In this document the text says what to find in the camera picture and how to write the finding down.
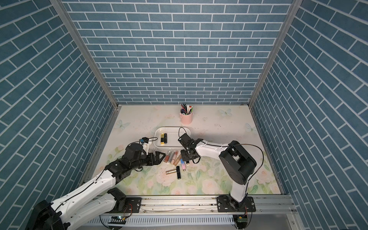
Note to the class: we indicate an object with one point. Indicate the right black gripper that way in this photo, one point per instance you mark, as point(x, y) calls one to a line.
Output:
point(182, 152)

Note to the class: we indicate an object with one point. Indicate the left green circuit board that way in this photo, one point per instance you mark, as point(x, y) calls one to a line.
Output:
point(117, 221)

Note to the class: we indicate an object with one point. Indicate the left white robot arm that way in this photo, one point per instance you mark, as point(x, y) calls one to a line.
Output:
point(97, 196)

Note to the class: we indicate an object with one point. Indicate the silver lip gloss tube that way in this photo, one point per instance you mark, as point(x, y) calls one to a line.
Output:
point(171, 156)

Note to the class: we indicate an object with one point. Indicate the red lip gloss tube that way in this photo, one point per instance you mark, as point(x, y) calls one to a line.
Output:
point(166, 159)

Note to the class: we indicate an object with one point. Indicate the pens in cup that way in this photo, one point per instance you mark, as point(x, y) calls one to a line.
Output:
point(186, 109)

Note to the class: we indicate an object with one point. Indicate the white plastic storage box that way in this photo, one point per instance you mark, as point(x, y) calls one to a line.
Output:
point(173, 134)

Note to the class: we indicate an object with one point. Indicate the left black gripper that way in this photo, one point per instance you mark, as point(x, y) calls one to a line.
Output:
point(151, 155)

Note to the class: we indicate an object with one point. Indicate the blue pink lipstick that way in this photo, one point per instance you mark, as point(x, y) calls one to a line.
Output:
point(183, 164)

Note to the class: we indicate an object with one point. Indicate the green circuit board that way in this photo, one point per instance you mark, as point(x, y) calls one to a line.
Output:
point(240, 221)
point(117, 221)

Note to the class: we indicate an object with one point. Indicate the right green circuit board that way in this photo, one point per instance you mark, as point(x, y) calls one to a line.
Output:
point(240, 221)

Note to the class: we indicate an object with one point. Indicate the black lipstick front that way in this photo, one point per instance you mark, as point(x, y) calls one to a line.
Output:
point(178, 172)

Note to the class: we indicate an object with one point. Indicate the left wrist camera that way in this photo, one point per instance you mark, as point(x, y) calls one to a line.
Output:
point(145, 142)

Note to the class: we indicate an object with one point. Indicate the silver gold lipstick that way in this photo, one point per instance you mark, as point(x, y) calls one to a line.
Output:
point(171, 171)

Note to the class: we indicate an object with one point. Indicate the tan lipstick tube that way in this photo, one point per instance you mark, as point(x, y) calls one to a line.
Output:
point(178, 159)

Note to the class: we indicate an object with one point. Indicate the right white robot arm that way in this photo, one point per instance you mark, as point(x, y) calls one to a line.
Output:
point(238, 163)

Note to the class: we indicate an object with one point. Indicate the pink pen cup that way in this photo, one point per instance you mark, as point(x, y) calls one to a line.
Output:
point(186, 119)

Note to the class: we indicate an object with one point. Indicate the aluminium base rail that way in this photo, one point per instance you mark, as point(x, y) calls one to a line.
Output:
point(195, 205)

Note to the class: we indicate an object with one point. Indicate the pink lip gloss tube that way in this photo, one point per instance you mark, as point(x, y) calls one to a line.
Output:
point(174, 157)

